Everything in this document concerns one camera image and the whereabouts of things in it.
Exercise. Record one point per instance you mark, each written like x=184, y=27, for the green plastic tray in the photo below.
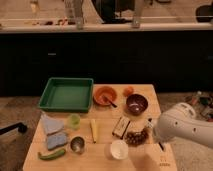
x=67, y=95

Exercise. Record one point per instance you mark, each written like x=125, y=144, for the white cup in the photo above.
x=119, y=149

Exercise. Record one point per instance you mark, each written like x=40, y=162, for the blue sponge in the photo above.
x=56, y=140

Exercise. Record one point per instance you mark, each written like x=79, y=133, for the green chili pepper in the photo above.
x=52, y=156

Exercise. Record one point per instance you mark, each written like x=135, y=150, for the small metal cup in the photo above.
x=77, y=145

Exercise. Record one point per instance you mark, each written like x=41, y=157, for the yellow banana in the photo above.
x=94, y=128

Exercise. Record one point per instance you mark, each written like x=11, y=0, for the orange bowl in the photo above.
x=107, y=91

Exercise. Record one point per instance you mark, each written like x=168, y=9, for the light blue triangular cloth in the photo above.
x=51, y=125

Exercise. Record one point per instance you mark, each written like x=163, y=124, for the black chair leg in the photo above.
x=22, y=128

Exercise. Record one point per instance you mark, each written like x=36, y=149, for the small green cup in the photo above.
x=74, y=121

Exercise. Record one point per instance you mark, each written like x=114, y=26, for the dark spoon in bowl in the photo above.
x=107, y=99

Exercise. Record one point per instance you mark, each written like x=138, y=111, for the small orange fruit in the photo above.
x=129, y=90

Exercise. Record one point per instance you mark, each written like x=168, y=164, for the brown grape bunch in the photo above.
x=136, y=138

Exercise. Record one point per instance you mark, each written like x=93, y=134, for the brown snack box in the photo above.
x=121, y=127

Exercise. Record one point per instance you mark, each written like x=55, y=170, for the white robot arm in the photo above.
x=180, y=121

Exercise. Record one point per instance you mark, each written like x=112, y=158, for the dark brown bowl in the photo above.
x=136, y=104

